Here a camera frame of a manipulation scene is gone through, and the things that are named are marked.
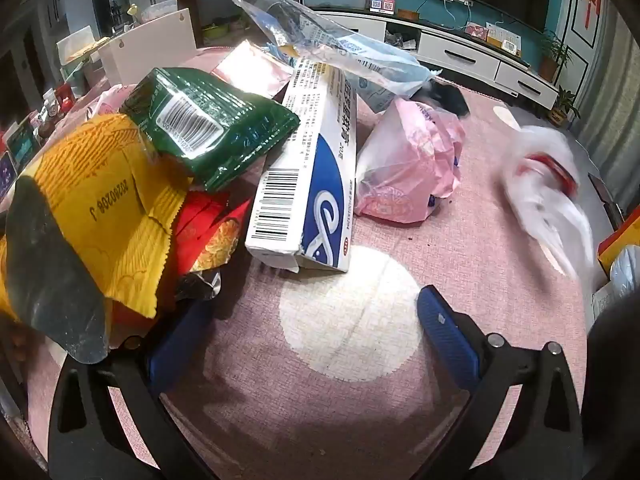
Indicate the desk calendar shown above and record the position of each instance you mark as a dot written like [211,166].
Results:
[502,40]

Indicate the pink printed plastic bag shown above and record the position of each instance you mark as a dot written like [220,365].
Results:
[400,170]

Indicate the white plastic bag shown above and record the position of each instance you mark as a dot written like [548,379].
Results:
[545,210]

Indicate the yellow snack wrapper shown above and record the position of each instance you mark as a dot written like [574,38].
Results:
[100,185]

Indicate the pink dotted tablecloth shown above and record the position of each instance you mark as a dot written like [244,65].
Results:
[350,390]

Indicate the orange box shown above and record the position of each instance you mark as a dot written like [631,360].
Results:
[617,245]

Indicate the potted plant terracotta pot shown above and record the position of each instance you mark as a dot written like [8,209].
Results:
[552,57]

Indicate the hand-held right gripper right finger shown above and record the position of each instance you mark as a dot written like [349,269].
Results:
[447,335]

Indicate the pink foil packet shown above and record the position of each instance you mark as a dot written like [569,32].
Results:
[250,67]

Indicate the small blue sign stand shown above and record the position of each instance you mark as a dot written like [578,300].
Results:
[382,3]

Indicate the clear plastic wrapper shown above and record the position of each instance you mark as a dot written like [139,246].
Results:
[320,35]

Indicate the white blue medicine box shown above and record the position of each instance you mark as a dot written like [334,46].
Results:
[300,185]

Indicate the potted plant yellow pot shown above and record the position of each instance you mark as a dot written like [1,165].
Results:
[562,107]

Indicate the red snack packet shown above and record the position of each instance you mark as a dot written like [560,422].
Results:
[210,230]

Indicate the white television cabinet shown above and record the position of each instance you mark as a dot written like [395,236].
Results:
[450,50]

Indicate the grey curtain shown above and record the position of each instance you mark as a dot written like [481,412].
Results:
[612,110]

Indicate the green snack packet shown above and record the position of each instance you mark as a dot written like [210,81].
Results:
[230,135]

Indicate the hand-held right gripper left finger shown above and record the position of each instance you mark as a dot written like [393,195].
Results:
[170,355]

